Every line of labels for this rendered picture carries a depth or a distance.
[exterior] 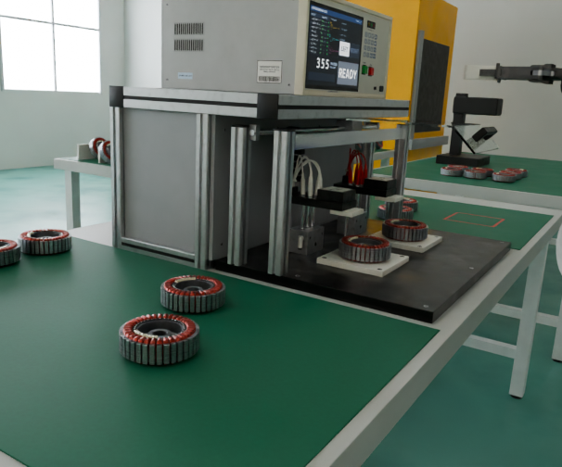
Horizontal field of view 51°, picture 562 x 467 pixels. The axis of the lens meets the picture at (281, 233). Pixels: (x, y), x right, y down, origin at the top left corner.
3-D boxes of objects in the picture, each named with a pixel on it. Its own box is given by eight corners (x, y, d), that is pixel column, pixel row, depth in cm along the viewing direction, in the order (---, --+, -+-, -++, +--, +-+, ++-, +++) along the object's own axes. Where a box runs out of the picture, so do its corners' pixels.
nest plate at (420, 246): (441, 241, 149) (442, 236, 149) (422, 253, 136) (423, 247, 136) (387, 232, 156) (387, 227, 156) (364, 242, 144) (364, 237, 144)
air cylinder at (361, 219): (365, 231, 156) (367, 210, 154) (353, 236, 149) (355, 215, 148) (349, 228, 158) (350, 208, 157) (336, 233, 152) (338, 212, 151)
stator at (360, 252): (398, 256, 128) (400, 239, 127) (377, 267, 119) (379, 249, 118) (351, 246, 134) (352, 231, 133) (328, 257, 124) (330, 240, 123)
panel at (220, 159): (350, 214, 176) (358, 114, 169) (212, 260, 122) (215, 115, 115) (347, 214, 177) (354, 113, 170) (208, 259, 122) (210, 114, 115)
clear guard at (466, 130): (499, 148, 150) (502, 125, 149) (475, 154, 130) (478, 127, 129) (381, 138, 167) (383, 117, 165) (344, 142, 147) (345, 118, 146)
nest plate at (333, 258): (408, 261, 129) (409, 256, 128) (382, 277, 116) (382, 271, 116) (347, 249, 136) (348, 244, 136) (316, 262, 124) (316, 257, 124)
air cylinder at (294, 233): (323, 248, 136) (325, 225, 134) (307, 255, 129) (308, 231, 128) (304, 245, 138) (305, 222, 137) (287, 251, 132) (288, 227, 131)
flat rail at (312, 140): (404, 138, 161) (405, 127, 161) (286, 151, 110) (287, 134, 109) (400, 138, 162) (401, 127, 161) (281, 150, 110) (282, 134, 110)
